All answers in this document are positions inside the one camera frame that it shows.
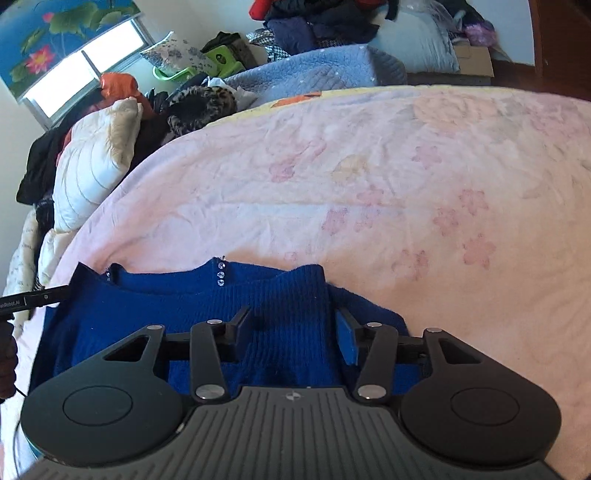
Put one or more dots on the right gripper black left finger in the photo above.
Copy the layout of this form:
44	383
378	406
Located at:
212	343

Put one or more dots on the green plastic object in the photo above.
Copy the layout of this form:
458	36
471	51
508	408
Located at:
221	57

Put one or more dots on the white script print quilt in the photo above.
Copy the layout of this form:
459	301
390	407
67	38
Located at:
22	270

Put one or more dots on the lotus flower window blind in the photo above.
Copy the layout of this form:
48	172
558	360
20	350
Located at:
37	35

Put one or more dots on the cardboard box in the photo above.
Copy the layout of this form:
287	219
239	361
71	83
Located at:
474	60

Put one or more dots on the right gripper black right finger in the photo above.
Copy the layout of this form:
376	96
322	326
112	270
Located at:
372	348

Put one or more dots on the leopard print garment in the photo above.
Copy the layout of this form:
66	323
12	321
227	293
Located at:
194	107

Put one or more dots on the light blue quilted blanket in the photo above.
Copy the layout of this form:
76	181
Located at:
333	68

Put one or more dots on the brown wooden door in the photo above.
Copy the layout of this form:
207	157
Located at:
561	32

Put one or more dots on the floral print pillow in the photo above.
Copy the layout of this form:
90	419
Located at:
172	55

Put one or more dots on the black garment by window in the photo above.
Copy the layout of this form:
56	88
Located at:
41	167

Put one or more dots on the orange garment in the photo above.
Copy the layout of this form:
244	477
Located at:
113	87

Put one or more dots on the black clothes pile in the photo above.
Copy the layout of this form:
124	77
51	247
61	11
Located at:
301	26

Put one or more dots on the red garment on pile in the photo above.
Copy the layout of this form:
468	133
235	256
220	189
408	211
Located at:
259	9

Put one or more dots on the blue knit sweater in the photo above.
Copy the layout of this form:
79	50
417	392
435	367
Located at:
294	338

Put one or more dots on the pink floral bed sheet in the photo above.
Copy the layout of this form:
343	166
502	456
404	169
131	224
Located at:
466	209

